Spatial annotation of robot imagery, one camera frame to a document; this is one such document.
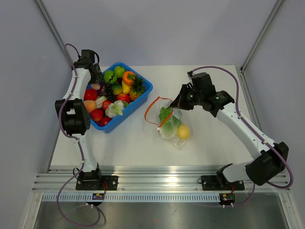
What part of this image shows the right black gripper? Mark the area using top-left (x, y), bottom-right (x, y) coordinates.
top-left (171, 84), bottom-right (204, 111)

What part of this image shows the clear zip top bag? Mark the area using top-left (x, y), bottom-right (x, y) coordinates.
top-left (144, 96), bottom-right (192, 148)

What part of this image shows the pink egg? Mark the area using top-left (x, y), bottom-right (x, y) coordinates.
top-left (91, 83), bottom-right (101, 90)

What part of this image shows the yellow lemon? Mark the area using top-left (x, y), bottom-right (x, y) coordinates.
top-left (176, 123), bottom-right (191, 140)

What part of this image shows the green lettuce head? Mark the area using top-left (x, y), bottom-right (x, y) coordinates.
top-left (159, 106), bottom-right (182, 140)

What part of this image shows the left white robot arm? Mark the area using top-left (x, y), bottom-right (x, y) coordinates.
top-left (55, 50), bottom-right (107, 190)

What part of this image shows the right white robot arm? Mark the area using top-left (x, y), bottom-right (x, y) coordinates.
top-left (170, 73), bottom-right (289, 189)

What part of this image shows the purple onion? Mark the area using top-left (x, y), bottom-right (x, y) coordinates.
top-left (98, 84), bottom-right (105, 95)

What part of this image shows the large red tomato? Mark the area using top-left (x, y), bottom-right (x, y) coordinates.
top-left (84, 89), bottom-right (98, 101)

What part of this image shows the dark grape bunch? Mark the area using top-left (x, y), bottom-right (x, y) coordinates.
top-left (103, 84), bottom-right (116, 103)

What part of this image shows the green yellow mango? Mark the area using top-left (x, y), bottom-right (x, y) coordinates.
top-left (112, 83), bottom-right (123, 95)

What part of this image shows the white scallion stalk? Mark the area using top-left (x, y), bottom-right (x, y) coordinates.
top-left (95, 96), bottom-right (107, 108)

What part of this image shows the peach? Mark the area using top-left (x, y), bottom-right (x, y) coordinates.
top-left (83, 100), bottom-right (97, 114)

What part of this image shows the yellow pepper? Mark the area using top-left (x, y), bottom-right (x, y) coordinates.
top-left (122, 81), bottom-right (131, 94)

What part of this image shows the small pineapple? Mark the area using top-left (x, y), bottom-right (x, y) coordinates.
top-left (129, 75), bottom-right (145, 101)

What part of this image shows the red apple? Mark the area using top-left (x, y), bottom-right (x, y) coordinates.
top-left (117, 93), bottom-right (131, 104)

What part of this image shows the white green cabbage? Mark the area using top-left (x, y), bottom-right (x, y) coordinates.
top-left (105, 100), bottom-right (129, 118)

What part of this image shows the left frame post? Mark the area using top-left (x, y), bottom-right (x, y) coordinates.
top-left (33, 0), bottom-right (72, 71)

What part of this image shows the frame post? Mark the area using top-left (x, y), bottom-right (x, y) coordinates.
top-left (33, 0), bottom-right (72, 71)
top-left (240, 0), bottom-right (285, 73)

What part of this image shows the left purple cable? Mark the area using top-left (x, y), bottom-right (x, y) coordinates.
top-left (56, 43), bottom-right (107, 226)

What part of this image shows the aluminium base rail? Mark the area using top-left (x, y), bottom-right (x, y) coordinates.
top-left (32, 166), bottom-right (291, 193)

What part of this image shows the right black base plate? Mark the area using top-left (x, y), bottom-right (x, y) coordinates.
top-left (197, 175), bottom-right (245, 191)

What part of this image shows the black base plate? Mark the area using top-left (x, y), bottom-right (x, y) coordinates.
top-left (75, 176), bottom-right (119, 191)
top-left (197, 175), bottom-right (245, 191)

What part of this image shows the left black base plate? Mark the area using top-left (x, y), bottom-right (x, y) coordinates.
top-left (75, 176), bottom-right (119, 191)

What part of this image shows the white slotted cable duct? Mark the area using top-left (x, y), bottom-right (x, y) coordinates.
top-left (42, 192), bottom-right (220, 203)

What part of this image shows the right frame post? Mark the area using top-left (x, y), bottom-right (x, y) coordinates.
top-left (240, 0), bottom-right (285, 73)

